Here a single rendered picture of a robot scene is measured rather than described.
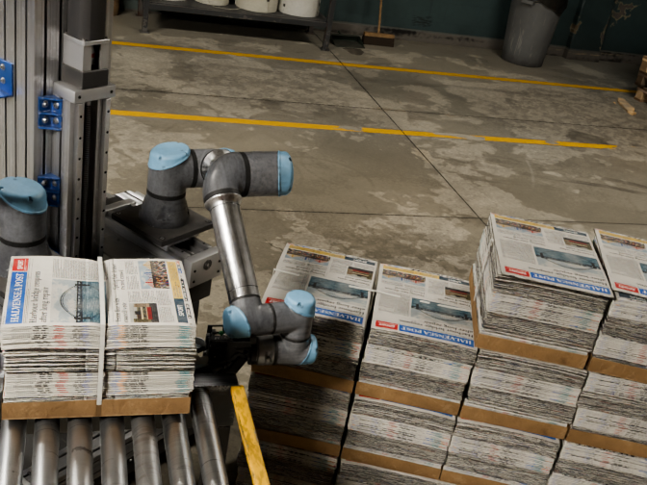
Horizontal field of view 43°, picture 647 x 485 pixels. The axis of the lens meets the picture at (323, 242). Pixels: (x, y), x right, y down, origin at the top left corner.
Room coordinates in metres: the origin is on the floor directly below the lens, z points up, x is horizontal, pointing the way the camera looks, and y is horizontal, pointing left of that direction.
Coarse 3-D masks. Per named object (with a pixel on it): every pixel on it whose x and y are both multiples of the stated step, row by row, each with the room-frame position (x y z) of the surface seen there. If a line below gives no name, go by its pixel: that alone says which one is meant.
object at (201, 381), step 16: (0, 384) 1.39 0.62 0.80; (208, 384) 1.52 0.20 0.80; (224, 384) 1.53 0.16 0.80; (0, 400) 1.36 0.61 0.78; (224, 400) 1.52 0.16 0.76; (0, 416) 1.36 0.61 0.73; (128, 416) 1.45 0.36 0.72; (160, 416) 1.48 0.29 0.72; (224, 416) 1.53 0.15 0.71; (32, 432) 1.38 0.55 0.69; (64, 432) 1.41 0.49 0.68
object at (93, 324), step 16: (96, 272) 1.54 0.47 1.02; (112, 272) 1.55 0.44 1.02; (96, 288) 1.48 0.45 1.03; (112, 288) 1.49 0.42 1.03; (96, 304) 1.41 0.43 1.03; (112, 304) 1.42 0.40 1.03; (96, 320) 1.35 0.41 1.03; (112, 320) 1.36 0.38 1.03; (96, 336) 1.34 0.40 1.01; (112, 336) 1.34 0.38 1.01; (96, 352) 1.34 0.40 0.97; (112, 352) 1.35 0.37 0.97; (96, 368) 1.34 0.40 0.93; (112, 368) 1.34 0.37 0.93; (96, 384) 1.34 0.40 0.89; (112, 384) 1.35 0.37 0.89
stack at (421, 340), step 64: (320, 256) 2.17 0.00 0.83; (320, 320) 1.85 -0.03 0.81; (384, 320) 1.88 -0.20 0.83; (448, 320) 1.94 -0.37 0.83; (256, 384) 1.86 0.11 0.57; (384, 384) 1.84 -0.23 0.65; (448, 384) 1.83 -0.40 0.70; (512, 384) 1.83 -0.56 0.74; (576, 384) 1.82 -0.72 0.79; (640, 384) 1.81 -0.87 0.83; (384, 448) 1.84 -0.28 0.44; (448, 448) 1.84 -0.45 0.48; (512, 448) 1.81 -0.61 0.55; (576, 448) 1.81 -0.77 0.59
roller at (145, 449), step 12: (132, 420) 1.37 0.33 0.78; (144, 420) 1.36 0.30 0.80; (132, 432) 1.34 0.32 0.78; (144, 432) 1.32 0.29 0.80; (144, 444) 1.29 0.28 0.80; (156, 444) 1.31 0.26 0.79; (144, 456) 1.25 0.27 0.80; (156, 456) 1.27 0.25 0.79; (144, 468) 1.22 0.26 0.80; (156, 468) 1.23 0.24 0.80; (144, 480) 1.19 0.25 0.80; (156, 480) 1.20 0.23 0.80
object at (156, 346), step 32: (128, 288) 1.50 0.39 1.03; (160, 288) 1.52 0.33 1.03; (128, 320) 1.37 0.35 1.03; (160, 320) 1.39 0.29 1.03; (192, 320) 1.41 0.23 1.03; (128, 352) 1.36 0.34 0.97; (160, 352) 1.38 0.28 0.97; (192, 352) 1.40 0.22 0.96; (128, 384) 1.36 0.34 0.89; (160, 384) 1.38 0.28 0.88; (192, 384) 1.40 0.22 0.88
